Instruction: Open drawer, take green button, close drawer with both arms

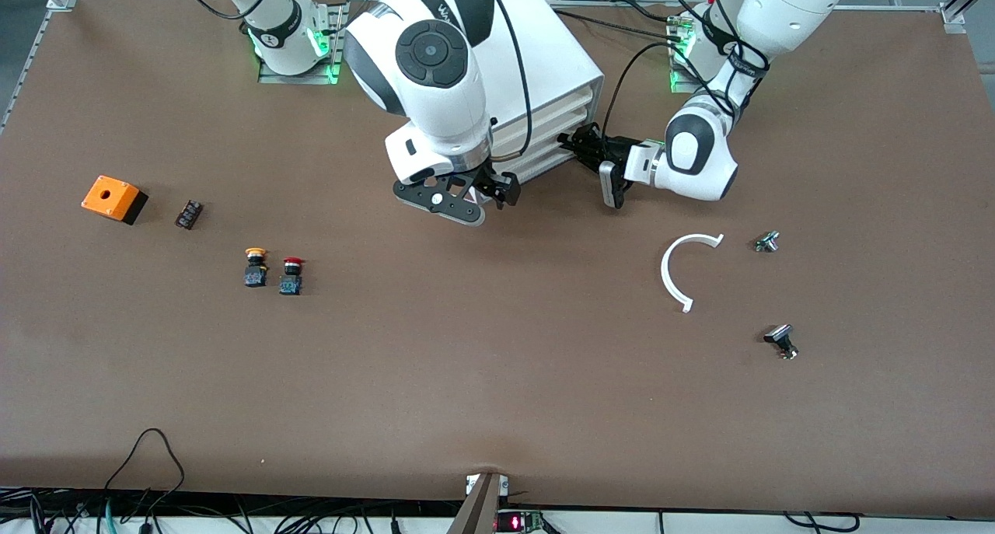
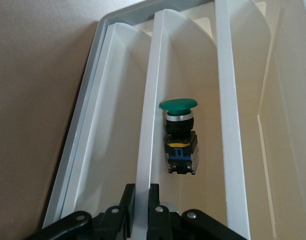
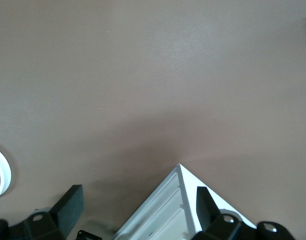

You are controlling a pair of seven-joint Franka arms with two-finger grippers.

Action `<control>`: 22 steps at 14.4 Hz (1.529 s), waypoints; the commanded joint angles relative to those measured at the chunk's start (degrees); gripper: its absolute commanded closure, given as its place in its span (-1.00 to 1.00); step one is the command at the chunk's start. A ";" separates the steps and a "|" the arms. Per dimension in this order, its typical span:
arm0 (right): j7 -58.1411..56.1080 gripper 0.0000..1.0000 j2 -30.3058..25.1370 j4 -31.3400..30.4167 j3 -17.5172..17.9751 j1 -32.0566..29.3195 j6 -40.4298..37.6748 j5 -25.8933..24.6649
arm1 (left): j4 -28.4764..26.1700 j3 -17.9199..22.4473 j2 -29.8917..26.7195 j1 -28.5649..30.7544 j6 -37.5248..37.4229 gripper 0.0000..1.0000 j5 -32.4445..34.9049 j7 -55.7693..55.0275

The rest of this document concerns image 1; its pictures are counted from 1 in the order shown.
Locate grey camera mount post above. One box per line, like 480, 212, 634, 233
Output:
445, 472, 502, 534

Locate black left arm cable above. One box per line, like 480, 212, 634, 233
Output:
602, 0, 772, 138

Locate thin black cable loop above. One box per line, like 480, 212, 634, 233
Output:
101, 428, 186, 511

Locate black table cable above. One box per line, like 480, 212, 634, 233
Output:
550, 0, 679, 44

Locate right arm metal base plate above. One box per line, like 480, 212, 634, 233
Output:
257, 2, 347, 86

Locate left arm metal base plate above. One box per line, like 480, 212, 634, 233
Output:
669, 17, 704, 95

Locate tangle of black cables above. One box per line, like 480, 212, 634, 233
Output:
0, 487, 467, 534

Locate cream cabinet drawer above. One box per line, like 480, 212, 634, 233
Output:
491, 105, 598, 151
497, 122, 596, 166
491, 87, 598, 135
509, 141, 582, 183

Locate yellow push button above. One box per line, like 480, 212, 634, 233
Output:
243, 246, 269, 288

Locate circuit board with red display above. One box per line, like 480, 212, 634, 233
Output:
496, 509, 545, 533

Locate orange button box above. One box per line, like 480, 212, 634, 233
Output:
81, 175, 148, 225

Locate white drawer cabinet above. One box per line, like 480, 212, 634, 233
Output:
466, 0, 606, 187

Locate white curved plastic arc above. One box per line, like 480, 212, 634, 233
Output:
660, 233, 725, 314

